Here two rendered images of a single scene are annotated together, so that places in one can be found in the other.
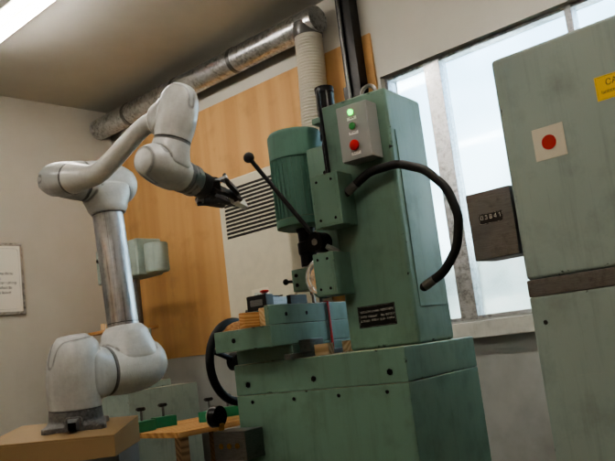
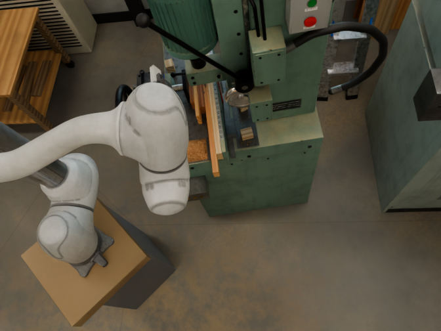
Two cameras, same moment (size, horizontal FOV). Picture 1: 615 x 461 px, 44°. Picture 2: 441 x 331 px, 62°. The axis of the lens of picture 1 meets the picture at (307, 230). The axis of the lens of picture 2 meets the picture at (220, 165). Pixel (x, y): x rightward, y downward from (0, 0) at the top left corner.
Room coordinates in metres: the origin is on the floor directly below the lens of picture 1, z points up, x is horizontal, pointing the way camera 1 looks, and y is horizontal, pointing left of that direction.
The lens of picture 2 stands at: (1.60, 0.39, 2.08)
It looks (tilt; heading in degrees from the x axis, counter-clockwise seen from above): 65 degrees down; 336
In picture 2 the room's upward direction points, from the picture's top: 19 degrees counter-clockwise
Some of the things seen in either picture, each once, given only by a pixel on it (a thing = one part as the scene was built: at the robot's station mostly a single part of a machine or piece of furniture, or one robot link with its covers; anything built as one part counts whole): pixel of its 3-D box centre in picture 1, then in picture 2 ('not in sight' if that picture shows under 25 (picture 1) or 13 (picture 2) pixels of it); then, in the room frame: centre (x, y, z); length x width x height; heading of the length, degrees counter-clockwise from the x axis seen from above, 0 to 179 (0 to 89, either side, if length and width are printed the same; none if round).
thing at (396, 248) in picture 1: (386, 221); (283, 29); (2.21, -0.23, 1.16); 0.22 x 0.22 x 0.72; 55
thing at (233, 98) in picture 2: (323, 277); (242, 96); (2.19, -0.03, 1.02); 0.12 x 0.03 x 0.12; 55
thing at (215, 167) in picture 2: (307, 316); (207, 98); (2.33, 0.03, 0.92); 0.62 x 0.02 x 0.04; 145
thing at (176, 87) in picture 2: (290, 309); (178, 87); (2.43, 0.08, 0.95); 0.09 x 0.07 x 0.09; 145
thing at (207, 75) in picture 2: (316, 280); (207, 71); (2.36, -0.01, 1.03); 0.14 x 0.07 x 0.09; 55
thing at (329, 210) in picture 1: (333, 200); (267, 58); (2.12, -0.08, 1.23); 0.09 x 0.08 x 0.15; 55
